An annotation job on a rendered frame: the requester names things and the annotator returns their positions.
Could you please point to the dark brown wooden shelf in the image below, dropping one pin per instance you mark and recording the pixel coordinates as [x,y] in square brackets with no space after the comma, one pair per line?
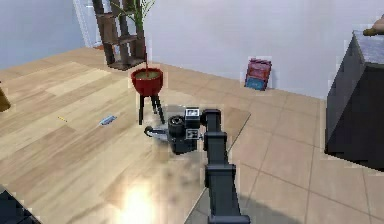
[120,36]

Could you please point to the dark grey counter cabinet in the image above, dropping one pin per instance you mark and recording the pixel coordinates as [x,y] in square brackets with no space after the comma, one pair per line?
[358,106]

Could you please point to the brown object on counter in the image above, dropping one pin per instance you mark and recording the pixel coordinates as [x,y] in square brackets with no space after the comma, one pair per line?
[376,27]

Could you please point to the green plant in red pot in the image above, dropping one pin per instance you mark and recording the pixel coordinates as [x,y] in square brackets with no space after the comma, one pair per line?
[146,80]

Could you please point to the small blue flat object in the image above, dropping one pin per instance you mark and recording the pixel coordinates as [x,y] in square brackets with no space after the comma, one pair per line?
[107,120]

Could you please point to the red and blue box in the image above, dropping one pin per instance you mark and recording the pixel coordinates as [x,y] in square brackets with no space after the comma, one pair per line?
[258,74]

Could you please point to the black furniture corner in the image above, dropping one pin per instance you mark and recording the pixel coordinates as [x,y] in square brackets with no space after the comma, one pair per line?
[13,208]

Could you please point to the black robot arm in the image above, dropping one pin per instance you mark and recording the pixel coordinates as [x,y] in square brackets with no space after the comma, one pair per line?
[218,173]

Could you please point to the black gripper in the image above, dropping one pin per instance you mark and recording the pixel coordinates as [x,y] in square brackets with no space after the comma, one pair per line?
[180,133]

